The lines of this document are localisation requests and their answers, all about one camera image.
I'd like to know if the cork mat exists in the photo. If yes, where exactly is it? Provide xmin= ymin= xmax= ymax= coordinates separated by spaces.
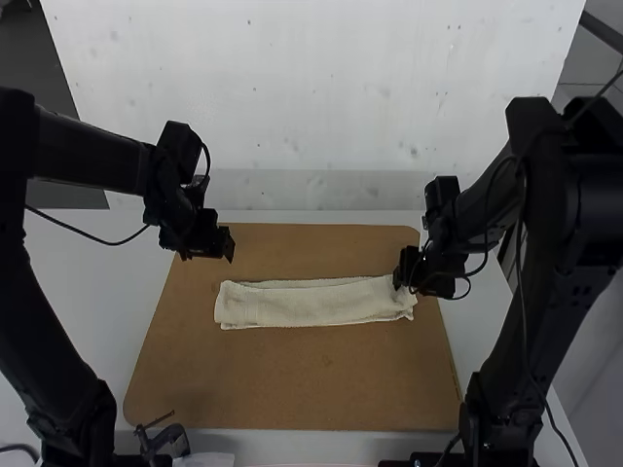
xmin=122 ymin=222 xmax=463 ymax=433

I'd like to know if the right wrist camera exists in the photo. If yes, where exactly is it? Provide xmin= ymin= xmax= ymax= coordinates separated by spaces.
xmin=422 ymin=176 xmax=462 ymax=230

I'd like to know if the black clamp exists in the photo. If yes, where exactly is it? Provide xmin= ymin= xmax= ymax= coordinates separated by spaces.
xmin=133 ymin=410 xmax=192 ymax=459

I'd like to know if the pale towel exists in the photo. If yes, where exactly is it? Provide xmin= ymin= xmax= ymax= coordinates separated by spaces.
xmin=212 ymin=273 xmax=419 ymax=332

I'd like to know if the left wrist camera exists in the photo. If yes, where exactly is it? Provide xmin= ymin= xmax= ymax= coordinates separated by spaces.
xmin=156 ymin=120 xmax=211 ymax=197

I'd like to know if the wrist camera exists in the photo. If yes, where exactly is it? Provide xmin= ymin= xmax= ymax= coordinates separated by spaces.
xmin=156 ymin=120 xmax=211 ymax=197
xmin=422 ymin=176 xmax=462 ymax=230

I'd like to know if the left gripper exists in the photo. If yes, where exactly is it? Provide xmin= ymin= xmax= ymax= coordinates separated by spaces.
xmin=158 ymin=207 xmax=238 ymax=266

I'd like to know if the black cable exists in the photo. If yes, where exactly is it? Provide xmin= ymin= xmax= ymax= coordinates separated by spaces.
xmin=23 ymin=203 xmax=150 ymax=246
xmin=452 ymin=242 xmax=491 ymax=301
xmin=540 ymin=383 xmax=579 ymax=467
xmin=197 ymin=140 xmax=214 ymax=189

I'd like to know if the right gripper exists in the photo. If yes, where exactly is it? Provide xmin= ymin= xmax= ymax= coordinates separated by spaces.
xmin=392 ymin=245 xmax=458 ymax=300

